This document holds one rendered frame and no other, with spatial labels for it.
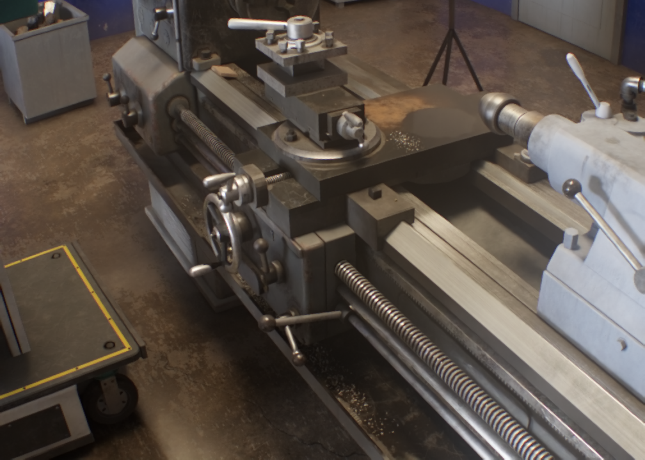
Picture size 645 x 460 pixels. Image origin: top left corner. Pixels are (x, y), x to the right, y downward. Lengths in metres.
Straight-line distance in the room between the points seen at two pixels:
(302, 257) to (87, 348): 0.82
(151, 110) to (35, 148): 1.77
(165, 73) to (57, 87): 1.96
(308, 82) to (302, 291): 0.48
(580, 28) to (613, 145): 4.18
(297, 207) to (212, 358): 1.06
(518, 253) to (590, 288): 0.51
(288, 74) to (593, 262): 0.90
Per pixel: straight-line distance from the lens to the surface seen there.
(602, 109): 1.53
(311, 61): 1.86
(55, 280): 2.61
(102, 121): 4.50
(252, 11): 2.42
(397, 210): 1.71
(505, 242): 1.91
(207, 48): 2.62
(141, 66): 2.85
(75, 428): 2.35
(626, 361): 1.37
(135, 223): 3.45
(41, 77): 4.55
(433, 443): 1.83
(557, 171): 1.46
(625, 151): 1.42
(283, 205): 1.74
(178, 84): 2.66
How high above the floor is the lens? 1.76
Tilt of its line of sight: 32 degrees down
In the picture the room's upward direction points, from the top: 2 degrees counter-clockwise
